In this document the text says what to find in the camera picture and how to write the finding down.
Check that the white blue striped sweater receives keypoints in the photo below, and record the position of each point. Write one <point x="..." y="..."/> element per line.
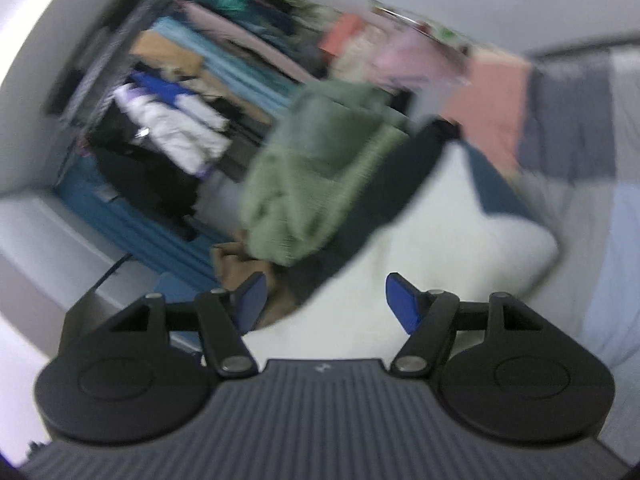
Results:
<point x="450" y="240"/>

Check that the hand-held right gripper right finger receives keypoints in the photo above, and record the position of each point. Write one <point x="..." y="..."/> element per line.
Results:
<point x="405" y="305"/>

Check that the pink hanging pants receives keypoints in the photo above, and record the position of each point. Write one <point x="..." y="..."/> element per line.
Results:
<point x="240" y="35"/>

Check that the light blue hanging garment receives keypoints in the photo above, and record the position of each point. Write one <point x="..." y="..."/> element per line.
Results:
<point x="200" y="40"/>

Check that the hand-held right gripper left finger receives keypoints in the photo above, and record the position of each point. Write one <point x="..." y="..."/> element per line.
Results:
<point x="252" y="302"/>

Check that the patchwork bedsheet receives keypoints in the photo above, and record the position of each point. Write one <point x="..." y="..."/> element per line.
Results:
<point x="575" y="135"/>

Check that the black garment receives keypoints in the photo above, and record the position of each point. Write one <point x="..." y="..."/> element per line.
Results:
<point x="390" y="185"/>

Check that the green fleece jacket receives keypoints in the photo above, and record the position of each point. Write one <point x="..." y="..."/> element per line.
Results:
<point x="310" y="170"/>

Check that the orange box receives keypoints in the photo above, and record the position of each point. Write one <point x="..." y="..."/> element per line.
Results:
<point x="340" y="35"/>

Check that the tan hanging coat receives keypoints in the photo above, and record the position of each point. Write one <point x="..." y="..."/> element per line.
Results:
<point x="165" y="50"/>

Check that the grey wardrobe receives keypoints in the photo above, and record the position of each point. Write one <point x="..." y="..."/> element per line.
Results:
<point x="50" y="260"/>

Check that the blue padded board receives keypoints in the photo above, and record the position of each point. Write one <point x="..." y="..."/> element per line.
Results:
<point x="175" y="287"/>

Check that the pink cloth pile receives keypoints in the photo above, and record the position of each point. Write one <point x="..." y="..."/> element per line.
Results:
<point x="400" y="60"/>

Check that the white puffer jacket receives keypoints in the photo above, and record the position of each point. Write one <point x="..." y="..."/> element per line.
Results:
<point x="170" y="130"/>

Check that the blue curtain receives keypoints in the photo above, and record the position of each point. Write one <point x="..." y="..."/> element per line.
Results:
<point x="125" y="225"/>

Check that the brown hoodie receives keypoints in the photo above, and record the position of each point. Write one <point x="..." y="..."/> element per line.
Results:
<point x="230" y="265"/>

